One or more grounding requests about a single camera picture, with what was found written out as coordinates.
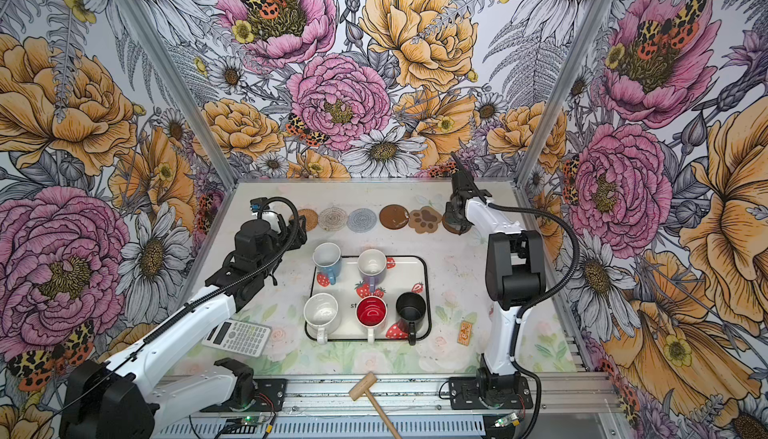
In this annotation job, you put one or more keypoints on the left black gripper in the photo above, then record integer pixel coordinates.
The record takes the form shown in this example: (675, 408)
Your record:
(303, 237)

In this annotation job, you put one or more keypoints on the brown paw shaped coaster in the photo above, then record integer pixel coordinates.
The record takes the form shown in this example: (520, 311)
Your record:
(425, 220)

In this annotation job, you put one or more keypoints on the woven straw round coaster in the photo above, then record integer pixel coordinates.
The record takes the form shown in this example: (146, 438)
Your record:
(311, 218)

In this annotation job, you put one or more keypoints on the blue floral mug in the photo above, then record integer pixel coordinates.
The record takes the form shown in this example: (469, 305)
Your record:
(327, 258)

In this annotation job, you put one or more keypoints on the glossy brown round coaster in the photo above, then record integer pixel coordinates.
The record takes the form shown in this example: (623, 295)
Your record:
(394, 216)

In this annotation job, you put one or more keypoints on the beige woven round coaster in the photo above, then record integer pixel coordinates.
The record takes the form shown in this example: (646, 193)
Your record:
(332, 219)

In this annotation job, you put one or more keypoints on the blue grey woven coaster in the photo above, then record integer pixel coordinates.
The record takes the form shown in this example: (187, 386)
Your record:
(362, 220)

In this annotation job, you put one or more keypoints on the purple white mug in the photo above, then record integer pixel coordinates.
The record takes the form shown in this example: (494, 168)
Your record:
(372, 266)

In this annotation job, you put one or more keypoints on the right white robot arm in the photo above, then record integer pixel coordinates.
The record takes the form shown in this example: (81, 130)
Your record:
(514, 281)

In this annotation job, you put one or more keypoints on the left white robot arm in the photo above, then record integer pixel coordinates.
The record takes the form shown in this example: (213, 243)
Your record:
(122, 398)

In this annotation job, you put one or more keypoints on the white calculator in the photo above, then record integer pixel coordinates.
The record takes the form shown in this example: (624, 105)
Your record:
(238, 337)

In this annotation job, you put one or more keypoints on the strawberry print serving tray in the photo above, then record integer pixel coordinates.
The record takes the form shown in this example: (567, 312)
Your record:
(354, 309)

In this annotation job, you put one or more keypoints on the red interior white mug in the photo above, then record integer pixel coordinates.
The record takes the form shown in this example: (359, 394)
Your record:
(371, 313)

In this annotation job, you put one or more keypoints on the black mug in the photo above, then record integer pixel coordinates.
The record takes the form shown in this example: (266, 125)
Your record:
(411, 309)

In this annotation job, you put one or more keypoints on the small orange biscuit block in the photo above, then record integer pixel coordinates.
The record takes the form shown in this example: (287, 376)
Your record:
(465, 333)

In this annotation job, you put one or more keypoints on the wooden mallet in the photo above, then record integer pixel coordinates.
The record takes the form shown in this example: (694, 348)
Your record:
(363, 389)

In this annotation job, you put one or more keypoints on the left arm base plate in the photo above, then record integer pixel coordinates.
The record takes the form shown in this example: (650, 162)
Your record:
(257, 395)

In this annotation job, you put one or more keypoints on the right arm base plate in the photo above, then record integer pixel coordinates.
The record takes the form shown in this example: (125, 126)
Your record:
(509, 392)

